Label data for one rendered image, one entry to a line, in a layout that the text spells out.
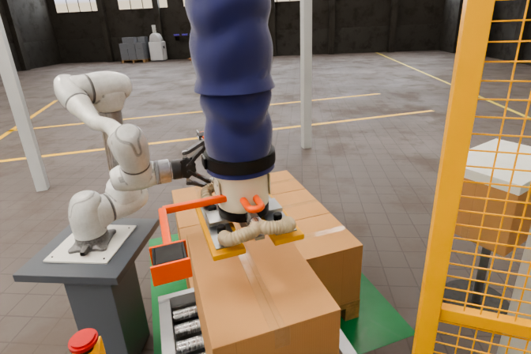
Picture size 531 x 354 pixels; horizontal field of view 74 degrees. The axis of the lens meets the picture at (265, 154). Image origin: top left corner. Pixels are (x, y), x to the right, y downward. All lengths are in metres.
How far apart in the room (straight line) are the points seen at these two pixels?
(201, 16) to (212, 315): 0.86
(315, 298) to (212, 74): 0.76
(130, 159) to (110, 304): 1.04
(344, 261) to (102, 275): 1.27
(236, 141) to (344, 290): 1.51
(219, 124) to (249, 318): 0.59
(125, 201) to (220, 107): 1.09
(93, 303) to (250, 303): 1.11
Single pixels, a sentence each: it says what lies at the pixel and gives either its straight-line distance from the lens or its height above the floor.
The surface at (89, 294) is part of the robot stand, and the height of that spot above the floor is 0.53.
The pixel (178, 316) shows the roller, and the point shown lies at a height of 0.54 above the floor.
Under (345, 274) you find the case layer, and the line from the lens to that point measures 2.23.
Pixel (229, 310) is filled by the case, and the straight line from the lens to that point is 1.19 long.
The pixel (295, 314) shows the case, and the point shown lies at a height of 0.95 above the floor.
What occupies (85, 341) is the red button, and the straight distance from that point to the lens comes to 1.10.
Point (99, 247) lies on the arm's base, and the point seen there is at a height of 0.78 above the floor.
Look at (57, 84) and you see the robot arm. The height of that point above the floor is 1.57.
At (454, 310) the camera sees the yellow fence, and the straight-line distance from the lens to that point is 1.18.
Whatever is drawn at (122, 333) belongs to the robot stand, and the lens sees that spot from 2.20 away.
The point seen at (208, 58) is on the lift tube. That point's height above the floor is 1.69.
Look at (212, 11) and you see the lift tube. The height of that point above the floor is 1.81.
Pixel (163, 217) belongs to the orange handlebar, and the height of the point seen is 1.28.
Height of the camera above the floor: 1.78
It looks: 21 degrees down
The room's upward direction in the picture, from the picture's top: 3 degrees counter-clockwise
